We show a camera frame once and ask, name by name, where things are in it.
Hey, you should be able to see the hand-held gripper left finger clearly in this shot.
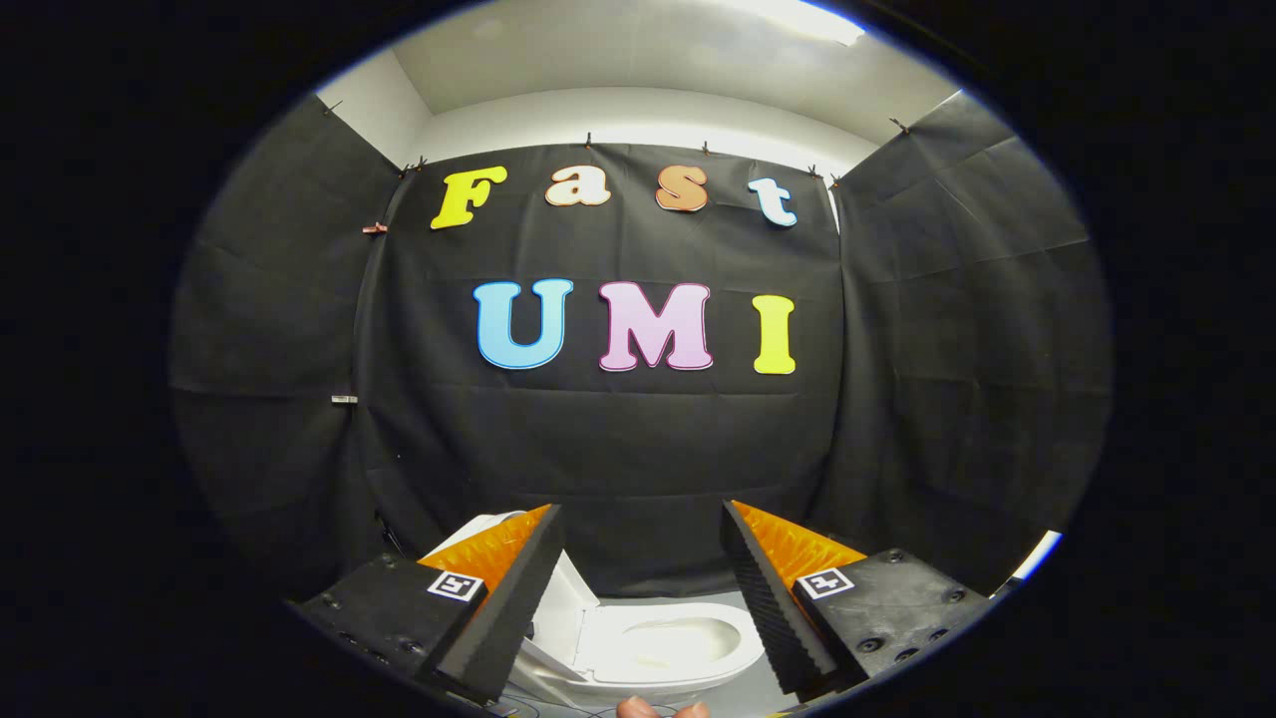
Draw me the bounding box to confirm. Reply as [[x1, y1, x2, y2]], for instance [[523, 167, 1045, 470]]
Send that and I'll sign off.
[[299, 504, 564, 705]]

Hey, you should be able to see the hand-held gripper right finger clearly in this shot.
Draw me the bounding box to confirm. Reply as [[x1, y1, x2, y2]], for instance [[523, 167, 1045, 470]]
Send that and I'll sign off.
[[721, 499, 998, 699]]

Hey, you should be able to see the white toilet seat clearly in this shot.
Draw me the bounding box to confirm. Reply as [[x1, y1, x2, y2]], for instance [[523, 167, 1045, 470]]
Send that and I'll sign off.
[[573, 601, 767, 689]]

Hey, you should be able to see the black backdrop cloth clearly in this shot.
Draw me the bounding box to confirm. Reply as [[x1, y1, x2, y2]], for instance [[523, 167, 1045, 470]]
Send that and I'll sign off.
[[169, 90, 1113, 604]]

